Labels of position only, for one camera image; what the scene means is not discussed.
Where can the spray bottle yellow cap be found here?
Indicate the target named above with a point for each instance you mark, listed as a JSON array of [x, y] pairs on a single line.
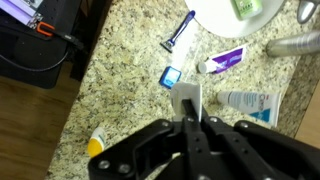
[[296, 45]]

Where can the purple toothpaste tube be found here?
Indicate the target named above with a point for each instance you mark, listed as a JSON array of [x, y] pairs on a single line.
[[223, 61]]

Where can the white CeraVe tube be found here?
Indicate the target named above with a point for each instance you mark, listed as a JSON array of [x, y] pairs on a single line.
[[262, 106]]

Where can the chrome faucet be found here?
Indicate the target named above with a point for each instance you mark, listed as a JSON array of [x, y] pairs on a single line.
[[306, 10]]

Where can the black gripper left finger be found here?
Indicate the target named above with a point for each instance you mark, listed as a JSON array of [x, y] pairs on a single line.
[[198, 157]]

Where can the blue floss box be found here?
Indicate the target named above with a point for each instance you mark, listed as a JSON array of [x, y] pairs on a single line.
[[169, 77]]

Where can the white oval sink basin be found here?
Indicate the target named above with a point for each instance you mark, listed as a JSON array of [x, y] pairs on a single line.
[[220, 17]]

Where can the green soap bottle in sink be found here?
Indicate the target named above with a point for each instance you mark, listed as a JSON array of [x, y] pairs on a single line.
[[248, 8]]

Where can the blue razor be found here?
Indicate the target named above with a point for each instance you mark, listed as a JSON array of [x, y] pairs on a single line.
[[170, 43]]

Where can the black robot cart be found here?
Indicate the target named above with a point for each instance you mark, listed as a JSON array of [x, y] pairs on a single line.
[[68, 32]]

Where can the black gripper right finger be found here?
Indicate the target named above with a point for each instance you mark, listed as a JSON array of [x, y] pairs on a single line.
[[239, 159]]

